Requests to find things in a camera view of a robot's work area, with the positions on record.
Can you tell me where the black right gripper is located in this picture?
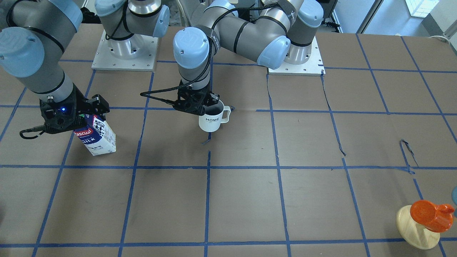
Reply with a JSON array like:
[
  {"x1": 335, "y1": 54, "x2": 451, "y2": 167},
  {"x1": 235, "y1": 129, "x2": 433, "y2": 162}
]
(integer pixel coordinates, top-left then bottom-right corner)
[{"x1": 40, "y1": 85, "x2": 110, "y2": 134}]

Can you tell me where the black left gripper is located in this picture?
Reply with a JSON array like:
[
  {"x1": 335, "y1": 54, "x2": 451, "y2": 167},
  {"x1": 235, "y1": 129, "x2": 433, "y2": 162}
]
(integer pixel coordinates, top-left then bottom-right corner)
[{"x1": 172, "y1": 84, "x2": 219, "y2": 115}]

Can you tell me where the white mug with HOME text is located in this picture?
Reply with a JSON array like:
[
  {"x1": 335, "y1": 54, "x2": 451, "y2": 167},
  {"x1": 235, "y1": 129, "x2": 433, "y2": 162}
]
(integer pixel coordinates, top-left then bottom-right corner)
[{"x1": 199, "y1": 101, "x2": 231, "y2": 133}]

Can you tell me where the blue white milk carton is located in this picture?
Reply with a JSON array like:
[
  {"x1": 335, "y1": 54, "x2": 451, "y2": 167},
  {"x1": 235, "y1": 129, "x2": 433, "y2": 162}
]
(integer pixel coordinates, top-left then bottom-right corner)
[{"x1": 74, "y1": 114, "x2": 116, "y2": 156}]

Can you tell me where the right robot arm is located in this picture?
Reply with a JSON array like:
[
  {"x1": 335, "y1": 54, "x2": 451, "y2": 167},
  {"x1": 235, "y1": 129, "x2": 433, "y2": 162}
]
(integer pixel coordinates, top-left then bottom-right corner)
[{"x1": 1, "y1": 0, "x2": 170, "y2": 138}]

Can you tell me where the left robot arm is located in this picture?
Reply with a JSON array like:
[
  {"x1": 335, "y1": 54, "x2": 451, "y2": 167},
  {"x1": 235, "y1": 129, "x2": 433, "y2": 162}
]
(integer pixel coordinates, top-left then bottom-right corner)
[{"x1": 170, "y1": 0, "x2": 324, "y2": 116}]

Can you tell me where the orange cup on wooden stand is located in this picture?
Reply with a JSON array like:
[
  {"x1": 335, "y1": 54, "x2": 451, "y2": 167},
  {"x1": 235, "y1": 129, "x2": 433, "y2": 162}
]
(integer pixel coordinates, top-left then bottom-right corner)
[{"x1": 396, "y1": 200, "x2": 455, "y2": 250}]

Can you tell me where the black braided cable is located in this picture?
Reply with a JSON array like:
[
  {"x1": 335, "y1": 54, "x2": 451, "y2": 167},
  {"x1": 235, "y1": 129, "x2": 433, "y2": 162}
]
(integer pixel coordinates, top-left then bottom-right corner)
[{"x1": 140, "y1": 0, "x2": 282, "y2": 107}]

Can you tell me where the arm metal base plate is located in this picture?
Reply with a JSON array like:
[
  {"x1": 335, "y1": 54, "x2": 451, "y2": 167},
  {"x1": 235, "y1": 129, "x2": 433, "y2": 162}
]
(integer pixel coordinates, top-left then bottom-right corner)
[
  {"x1": 91, "y1": 32, "x2": 159, "y2": 71},
  {"x1": 268, "y1": 37, "x2": 326, "y2": 76}
]

